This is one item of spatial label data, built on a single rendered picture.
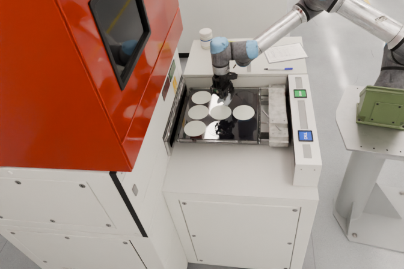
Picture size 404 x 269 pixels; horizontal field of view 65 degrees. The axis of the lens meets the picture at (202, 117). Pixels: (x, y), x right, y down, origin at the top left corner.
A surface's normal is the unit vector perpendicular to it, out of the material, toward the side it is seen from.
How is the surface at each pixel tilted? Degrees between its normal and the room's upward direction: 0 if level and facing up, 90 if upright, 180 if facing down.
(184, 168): 0
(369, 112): 90
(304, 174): 90
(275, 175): 0
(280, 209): 90
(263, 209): 90
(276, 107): 0
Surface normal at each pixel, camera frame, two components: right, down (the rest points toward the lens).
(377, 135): -0.12, -0.72
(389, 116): -0.34, 0.68
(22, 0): -0.14, 0.70
